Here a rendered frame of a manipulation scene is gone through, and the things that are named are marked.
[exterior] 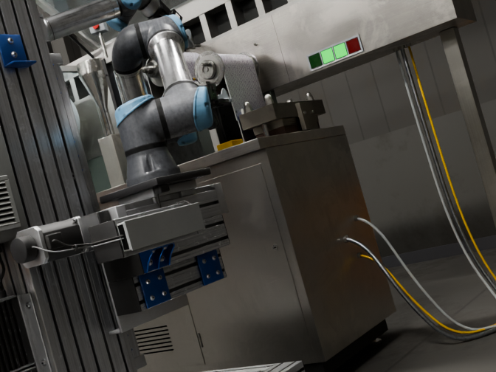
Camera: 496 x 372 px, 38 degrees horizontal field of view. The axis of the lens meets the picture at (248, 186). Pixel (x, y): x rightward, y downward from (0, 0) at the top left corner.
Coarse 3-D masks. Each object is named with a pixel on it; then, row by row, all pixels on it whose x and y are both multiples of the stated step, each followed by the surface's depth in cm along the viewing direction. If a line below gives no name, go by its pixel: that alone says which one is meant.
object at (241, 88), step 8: (232, 80) 290; (240, 80) 295; (248, 80) 300; (256, 80) 305; (232, 88) 289; (240, 88) 293; (248, 88) 298; (256, 88) 303; (232, 96) 288; (240, 96) 292; (248, 96) 297; (256, 96) 302; (232, 104) 286; (240, 104) 291; (256, 104) 300; (264, 104) 305; (240, 112) 289
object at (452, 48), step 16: (448, 32) 285; (448, 48) 285; (448, 64) 287; (464, 64) 283; (464, 80) 284; (464, 96) 284; (464, 112) 285; (480, 112) 285; (480, 128) 283; (480, 144) 283; (480, 160) 284
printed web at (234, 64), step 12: (192, 60) 313; (228, 60) 292; (240, 60) 299; (192, 72) 310; (228, 72) 289; (240, 72) 296; (252, 72) 304; (156, 96) 311; (168, 144) 309; (192, 144) 322; (180, 156) 314; (192, 156) 320
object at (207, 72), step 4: (200, 64) 290; (208, 64) 287; (212, 64) 286; (200, 68) 290; (204, 68) 289; (208, 68) 288; (212, 68) 287; (200, 72) 290; (204, 72) 289; (208, 72) 288; (212, 72) 287; (204, 76) 289; (208, 76) 288; (212, 76) 288
